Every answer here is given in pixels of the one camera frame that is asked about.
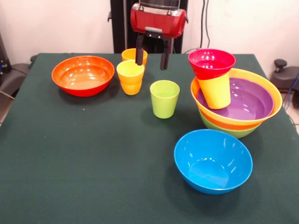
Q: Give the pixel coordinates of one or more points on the orange cup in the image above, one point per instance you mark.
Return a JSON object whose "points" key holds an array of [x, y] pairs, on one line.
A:
{"points": [[128, 56]]}

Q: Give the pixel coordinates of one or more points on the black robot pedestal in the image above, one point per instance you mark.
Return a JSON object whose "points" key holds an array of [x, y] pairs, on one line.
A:
{"points": [[119, 25]]}

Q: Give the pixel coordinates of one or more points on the red bowl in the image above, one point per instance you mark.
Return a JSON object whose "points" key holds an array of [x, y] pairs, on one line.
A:
{"points": [[81, 79]]}

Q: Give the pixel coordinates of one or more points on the blue bowl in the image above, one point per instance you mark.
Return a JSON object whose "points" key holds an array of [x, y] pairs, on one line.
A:
{"points": [[212, 165]]}

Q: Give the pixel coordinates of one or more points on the purple bowl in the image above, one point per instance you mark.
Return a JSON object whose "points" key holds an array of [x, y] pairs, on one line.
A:
{"points": [[252, 102]]}

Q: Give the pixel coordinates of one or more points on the large orange bowl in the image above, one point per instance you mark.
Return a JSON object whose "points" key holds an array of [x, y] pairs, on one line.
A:
{"points": [[268, 88]]}

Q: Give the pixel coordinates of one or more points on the yellow cup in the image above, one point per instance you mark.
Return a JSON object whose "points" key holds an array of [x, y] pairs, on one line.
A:
{"points": [[130, 74], [217, 93]]}

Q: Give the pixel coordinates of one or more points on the dark green tablecloth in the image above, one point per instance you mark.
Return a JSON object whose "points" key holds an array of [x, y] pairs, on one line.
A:
{"points": [[93, 175]]}

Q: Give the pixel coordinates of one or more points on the green bowl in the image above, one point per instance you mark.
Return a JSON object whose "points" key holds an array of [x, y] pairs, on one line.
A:
{"points": [[243, 134]]}

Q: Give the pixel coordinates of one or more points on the yellow-orange cup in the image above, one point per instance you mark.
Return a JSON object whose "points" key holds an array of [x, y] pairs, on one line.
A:
{"points": [[130, 88]]}

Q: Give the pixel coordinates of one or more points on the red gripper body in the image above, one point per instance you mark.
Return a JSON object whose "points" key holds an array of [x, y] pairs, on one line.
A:
{"points": [[156, 22]]}

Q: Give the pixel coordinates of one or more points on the green cup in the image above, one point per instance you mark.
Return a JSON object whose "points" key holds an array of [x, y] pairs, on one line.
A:
{"points": [[163, 107]]}

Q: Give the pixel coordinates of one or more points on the black equipment box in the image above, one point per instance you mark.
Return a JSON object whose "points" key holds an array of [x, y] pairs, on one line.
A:
{"points": [[3, 60]]}

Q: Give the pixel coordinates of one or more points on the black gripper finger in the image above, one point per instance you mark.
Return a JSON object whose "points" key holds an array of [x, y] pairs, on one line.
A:
{"points": [[165, 58], [139, 53]]}

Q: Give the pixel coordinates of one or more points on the small pink bowl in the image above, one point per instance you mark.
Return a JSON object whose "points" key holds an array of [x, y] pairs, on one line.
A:
{"points": [[210, 70]]}

